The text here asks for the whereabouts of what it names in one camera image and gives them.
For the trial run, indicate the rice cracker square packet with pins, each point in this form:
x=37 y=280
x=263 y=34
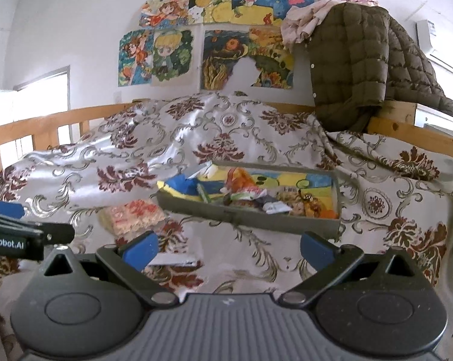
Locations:
x=131 y=217

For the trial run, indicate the grey tray with painted liner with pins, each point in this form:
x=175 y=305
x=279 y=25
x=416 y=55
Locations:
x=178 y=194

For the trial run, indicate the orange haired chibi poster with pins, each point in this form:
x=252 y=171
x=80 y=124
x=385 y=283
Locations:
x=164 y=14

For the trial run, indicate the pink floral cloth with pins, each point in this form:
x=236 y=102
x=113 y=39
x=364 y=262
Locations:
x=299 y=23

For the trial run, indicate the yellow moon cartoon poster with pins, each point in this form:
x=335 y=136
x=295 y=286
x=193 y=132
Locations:
x=209 y=11

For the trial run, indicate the floral satin bedspread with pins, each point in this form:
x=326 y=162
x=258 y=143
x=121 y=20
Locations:
x=391 y=192

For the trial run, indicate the olive quilted down jacket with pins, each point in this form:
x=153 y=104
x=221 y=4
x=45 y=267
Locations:
x=361 y=57

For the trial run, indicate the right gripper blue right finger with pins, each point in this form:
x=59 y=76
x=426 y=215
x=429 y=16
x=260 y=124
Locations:
x=332 y=265

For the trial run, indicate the small orange fruit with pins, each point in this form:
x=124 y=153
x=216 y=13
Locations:
x=329 y=214

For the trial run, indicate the green white stick packet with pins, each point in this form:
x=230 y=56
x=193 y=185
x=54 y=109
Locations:
x=203 y=194

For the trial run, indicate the blond boy poster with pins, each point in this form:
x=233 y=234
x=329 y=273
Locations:
x=172 y=58

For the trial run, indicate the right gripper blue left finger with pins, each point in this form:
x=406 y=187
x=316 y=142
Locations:
x=125 y=264

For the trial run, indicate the nut bar clear packet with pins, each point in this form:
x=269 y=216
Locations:
x=293 y=200

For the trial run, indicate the white air conditioner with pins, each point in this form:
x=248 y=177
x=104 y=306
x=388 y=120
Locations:
x=427 y=36

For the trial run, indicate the orange snack clear bag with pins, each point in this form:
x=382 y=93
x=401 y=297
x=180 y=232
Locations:
x=240 y=186

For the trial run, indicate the gold brown candy wrapper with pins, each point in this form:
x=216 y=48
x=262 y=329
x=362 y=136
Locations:
x=313 y=207

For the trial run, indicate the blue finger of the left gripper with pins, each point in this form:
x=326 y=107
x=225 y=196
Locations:
x=13 y=210
x=55 y=233

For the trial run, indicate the wooden bed frame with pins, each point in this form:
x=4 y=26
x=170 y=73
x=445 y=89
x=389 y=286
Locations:
x=395 y=120

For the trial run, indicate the dark blue stick packet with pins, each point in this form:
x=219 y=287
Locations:
x=270 y=205

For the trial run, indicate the small white paper packet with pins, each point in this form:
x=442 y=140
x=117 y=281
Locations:
x=174 y=259

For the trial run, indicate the anime girl poster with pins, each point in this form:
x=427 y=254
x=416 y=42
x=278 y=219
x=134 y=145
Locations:
x=135 y=58

